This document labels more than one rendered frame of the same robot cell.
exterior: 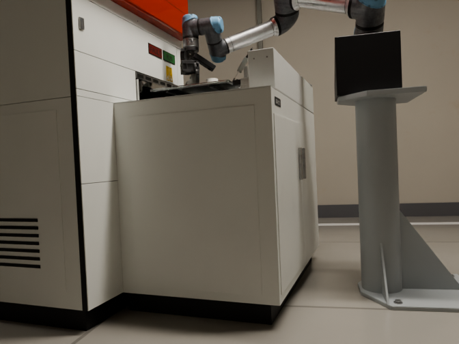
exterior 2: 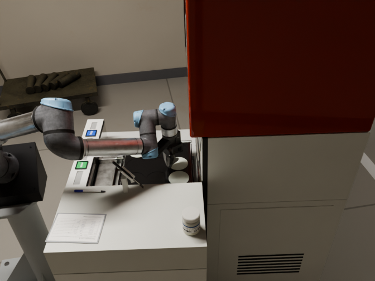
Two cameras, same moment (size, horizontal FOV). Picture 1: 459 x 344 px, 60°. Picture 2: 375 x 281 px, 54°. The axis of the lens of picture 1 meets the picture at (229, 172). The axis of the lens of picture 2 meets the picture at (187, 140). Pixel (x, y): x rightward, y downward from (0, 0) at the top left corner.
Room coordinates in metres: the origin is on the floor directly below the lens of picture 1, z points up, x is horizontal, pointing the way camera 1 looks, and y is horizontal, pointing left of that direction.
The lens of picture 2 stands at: (3.22, -0.26, 2.15)
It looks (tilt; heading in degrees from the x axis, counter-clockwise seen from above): 38 degrees down; 159
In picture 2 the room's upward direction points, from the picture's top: 2 degrees counter-clockwise
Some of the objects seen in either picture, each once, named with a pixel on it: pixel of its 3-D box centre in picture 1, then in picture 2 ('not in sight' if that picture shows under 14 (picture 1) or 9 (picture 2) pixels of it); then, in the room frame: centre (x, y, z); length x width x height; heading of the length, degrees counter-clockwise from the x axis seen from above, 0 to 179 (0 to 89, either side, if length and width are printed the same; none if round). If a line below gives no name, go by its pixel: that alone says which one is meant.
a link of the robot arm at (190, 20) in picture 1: (190, 27); (167, 115); (1.88, 0.15, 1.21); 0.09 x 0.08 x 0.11; 76
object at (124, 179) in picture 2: (243, 70); (128, 179); (2.03, -0.09, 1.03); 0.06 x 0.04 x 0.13; 70
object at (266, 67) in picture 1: (279, 82); (89, 159); (1.65, -0.22, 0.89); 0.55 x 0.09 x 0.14; 160
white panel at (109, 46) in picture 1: (138, 63); (199, 121); (1.74, 0.37, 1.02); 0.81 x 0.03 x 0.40; 160
